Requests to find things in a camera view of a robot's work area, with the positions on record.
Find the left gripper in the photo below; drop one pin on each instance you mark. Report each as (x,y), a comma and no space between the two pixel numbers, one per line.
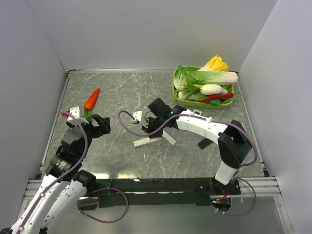
(104,127)

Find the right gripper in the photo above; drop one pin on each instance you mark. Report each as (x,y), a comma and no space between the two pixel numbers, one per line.
(148,129)

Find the white remote battery cover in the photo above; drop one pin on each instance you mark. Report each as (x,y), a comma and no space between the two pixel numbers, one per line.
(166,136)

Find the white remote control body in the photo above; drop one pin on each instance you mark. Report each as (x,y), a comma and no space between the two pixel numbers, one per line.
(142,142)

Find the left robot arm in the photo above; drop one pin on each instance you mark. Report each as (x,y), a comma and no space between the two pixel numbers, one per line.
(64,181)

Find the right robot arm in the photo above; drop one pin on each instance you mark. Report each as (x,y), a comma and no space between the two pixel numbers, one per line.
(233,142)

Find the small white remote control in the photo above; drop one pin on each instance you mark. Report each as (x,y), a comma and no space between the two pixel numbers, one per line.
(197,112)

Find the orange toy carrot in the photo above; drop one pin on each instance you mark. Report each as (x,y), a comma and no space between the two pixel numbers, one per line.
(90,103)

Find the green toy bok choy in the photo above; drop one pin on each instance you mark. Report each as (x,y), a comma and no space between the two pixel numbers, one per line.
(185,92)

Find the green plastic basket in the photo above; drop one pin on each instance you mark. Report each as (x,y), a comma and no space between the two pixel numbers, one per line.
(194,100)

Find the toy napa cabbage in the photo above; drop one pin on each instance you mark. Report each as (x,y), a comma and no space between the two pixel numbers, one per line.
(191,74)

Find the red toy chili pepper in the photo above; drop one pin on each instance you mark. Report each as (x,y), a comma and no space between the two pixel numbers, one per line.
(218,96)

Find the green toy pepper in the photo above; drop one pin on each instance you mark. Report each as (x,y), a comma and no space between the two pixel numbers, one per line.
(215,102)

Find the white toy radish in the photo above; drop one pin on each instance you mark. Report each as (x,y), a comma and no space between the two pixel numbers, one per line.
(212,89)

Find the yellow toy cabbage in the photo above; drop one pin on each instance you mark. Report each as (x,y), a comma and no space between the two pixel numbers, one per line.
(215,64)

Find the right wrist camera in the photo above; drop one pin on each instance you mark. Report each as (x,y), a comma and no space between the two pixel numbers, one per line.
(137,117)

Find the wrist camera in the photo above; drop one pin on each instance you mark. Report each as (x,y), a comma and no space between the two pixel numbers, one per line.
(137,117)
(78,113)

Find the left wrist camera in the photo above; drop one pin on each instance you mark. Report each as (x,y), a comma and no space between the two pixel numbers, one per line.
(78,113)

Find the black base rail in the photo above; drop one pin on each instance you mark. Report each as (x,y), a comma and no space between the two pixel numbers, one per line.
(159,191)

